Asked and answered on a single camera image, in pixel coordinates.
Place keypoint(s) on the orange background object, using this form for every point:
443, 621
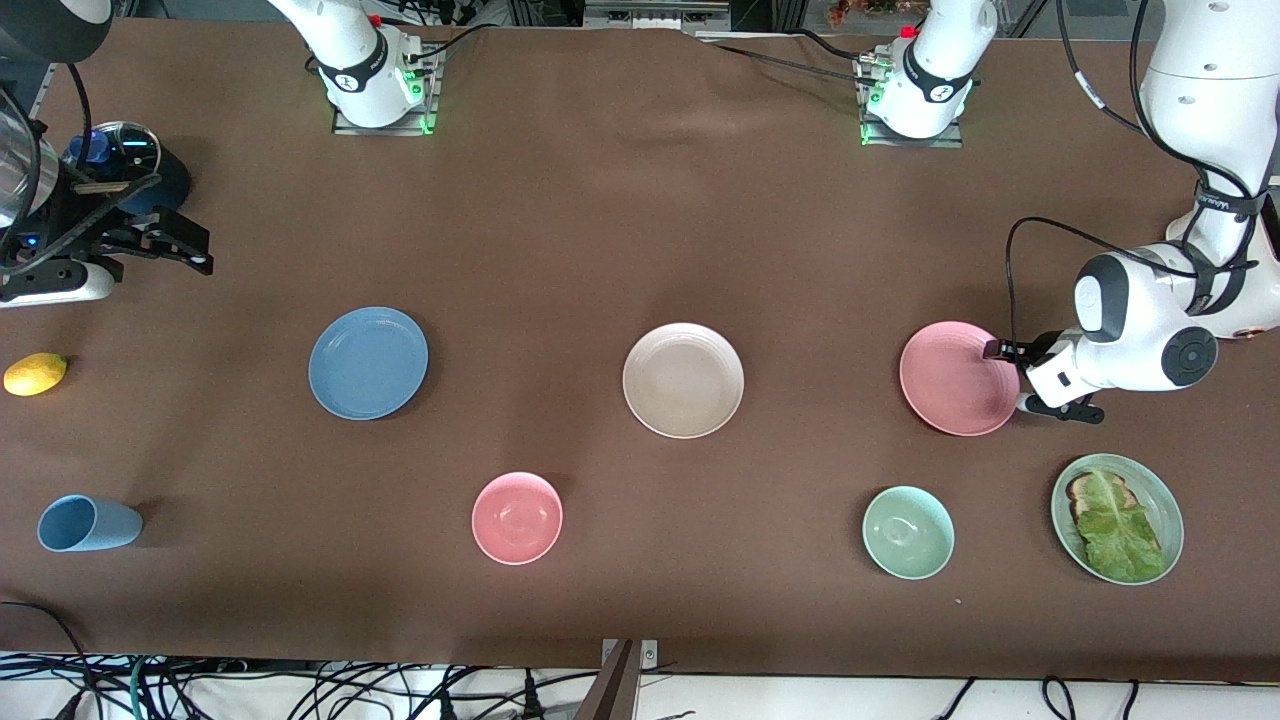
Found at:
870, 10

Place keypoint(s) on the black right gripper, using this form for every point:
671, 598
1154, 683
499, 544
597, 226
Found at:
88, 237

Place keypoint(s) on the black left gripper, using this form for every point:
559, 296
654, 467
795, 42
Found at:
1040, 350

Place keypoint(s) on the green lettuce leaf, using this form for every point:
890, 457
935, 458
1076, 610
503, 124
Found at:
1120, 535

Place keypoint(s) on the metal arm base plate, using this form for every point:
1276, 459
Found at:
430, 105
955, 138

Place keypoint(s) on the dark camera pole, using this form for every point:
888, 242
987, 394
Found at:
612, 690

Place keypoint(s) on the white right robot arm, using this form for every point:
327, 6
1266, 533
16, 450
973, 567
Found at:
360, 60

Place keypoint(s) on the black pot with glass lid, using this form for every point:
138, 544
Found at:
133, 150

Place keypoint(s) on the beige ribbed plate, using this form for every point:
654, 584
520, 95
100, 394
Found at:
683, 380

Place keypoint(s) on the toasted bread slice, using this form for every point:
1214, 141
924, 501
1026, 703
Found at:
1082, 490

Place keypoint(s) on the metal bracket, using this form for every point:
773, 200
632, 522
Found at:
650, 655

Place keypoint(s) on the brown tablecloth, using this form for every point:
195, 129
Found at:
640, 230

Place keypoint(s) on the pink ribbed plate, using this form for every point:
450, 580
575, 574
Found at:
955, 380

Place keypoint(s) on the yellow lemon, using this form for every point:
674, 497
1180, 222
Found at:
35, 374

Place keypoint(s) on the green plate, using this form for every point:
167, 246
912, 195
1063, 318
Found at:
1160, 500

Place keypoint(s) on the blue ribbed plate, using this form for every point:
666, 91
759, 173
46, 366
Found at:
368, 362

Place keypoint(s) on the small pink bowl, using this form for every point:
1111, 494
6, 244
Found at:
517, 518

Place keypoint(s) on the grey metal rail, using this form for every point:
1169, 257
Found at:
655, 14

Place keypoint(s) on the blue cup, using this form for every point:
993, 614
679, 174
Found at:
90, 523

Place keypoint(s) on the small green bowl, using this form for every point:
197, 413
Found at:
908, 532

